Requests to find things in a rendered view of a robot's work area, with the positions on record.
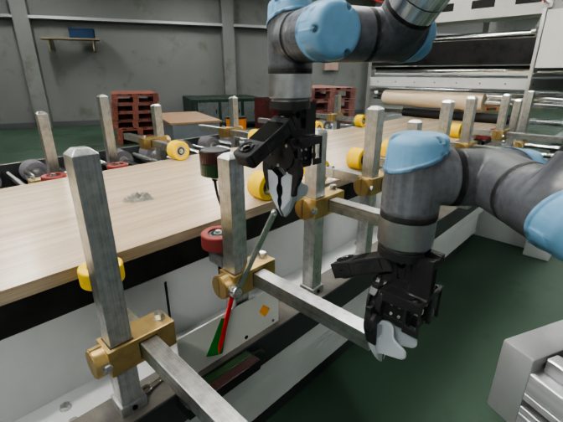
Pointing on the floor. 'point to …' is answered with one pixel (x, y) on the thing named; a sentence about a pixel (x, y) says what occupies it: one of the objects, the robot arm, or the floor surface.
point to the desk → (187, 124)
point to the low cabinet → (213, 103)
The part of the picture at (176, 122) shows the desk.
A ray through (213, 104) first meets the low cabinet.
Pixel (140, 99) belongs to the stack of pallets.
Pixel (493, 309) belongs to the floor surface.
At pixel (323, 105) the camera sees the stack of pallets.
